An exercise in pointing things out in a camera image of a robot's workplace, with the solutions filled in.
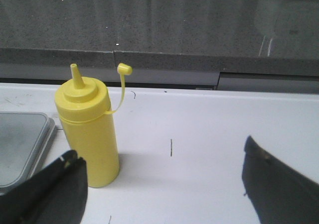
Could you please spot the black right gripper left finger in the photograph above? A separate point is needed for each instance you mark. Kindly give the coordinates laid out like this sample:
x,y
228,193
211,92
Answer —
x,y
55,195

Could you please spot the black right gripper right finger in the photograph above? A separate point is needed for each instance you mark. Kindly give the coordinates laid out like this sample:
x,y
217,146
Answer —
x,y
278,193

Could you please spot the yellow squeeze bottle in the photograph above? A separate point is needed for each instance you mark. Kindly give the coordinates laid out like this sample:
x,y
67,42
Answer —
x,y
86,115

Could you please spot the silver digital kitchen scale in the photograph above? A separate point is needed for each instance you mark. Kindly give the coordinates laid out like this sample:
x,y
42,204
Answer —
x,y
25,139

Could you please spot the grey stone counter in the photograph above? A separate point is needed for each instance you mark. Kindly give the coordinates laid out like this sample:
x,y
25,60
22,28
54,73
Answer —
x,y
234,45

